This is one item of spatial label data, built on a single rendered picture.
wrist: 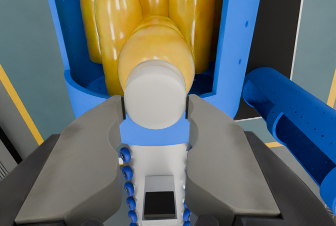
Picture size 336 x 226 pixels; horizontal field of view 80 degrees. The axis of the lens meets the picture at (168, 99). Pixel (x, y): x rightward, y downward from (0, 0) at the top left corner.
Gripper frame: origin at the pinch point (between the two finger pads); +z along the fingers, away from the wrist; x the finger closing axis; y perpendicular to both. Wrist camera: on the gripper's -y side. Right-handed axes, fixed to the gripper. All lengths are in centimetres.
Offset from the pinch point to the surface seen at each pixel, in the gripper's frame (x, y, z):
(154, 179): -2, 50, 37
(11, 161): -124, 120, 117
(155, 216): -1, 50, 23
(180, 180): 7, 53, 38
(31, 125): -107, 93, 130
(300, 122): 60, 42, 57
